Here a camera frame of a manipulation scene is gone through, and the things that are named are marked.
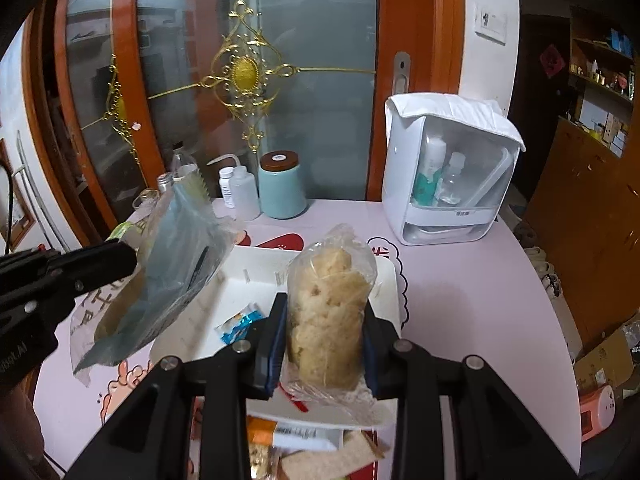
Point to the wooden cabinet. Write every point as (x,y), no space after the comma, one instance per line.
(590,220)

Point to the clear bluish plastic bag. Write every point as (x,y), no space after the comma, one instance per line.
(170,260)

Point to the small clear plastic bottle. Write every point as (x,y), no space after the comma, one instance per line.
(452,180)

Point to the teal canister with brown lid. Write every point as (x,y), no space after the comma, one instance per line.
(282,190)

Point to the small white labelled bottle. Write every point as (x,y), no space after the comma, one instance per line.
(227,190)

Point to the green tissue packet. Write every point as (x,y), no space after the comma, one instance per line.
(120,232)

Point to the small jar with metal lid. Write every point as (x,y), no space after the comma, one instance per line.
(166,180)

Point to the golden grain snack bar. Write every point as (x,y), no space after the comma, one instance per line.
(264,462)

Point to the red wall decoration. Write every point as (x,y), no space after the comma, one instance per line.
(554,60)

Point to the clear bag of rice crackers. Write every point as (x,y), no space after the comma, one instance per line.
(325,310)

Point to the person's left forearm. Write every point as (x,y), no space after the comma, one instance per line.
(17,430)

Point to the brown cracker packet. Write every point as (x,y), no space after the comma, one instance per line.
(320,465)

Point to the white teal tube bottle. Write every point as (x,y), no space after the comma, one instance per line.
(430,170)

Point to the white wall switch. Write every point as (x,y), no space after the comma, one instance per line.
(492,22)

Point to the cardboard box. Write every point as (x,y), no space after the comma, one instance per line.
(605,355)

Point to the orange white snack packet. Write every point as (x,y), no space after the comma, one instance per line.
(300,435)

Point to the wooden framed glass door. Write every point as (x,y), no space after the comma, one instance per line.
(100,85)

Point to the glass bottle with green label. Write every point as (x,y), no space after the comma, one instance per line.
(184,162)

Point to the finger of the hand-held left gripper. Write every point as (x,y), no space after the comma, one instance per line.
(100,265)

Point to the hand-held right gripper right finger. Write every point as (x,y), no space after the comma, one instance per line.
(369,360)

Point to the white folded cloth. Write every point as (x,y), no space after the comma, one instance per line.
(450,107)

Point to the glass door with gold ornament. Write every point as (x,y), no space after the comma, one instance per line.
(325,85)

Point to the clear glass cup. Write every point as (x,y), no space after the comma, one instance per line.
(145,202)

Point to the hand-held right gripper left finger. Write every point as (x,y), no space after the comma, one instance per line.
(277,350)

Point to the pink plastic object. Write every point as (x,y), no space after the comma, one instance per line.
(597,412)

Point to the white squeeze wash bottle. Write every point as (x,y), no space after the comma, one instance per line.
(247,195)

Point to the blue white candy packet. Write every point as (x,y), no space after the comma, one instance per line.
(237,325)

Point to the white plastic tray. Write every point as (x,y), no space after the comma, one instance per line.
(240,290)

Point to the wooden wall shelf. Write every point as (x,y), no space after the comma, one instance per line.
(580,25)

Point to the white storage box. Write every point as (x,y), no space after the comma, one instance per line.
(400,185)

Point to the beige footwear pile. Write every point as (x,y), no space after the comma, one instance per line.
(547,270)

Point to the pink printed tablecloth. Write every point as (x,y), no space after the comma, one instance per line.
(475,310)

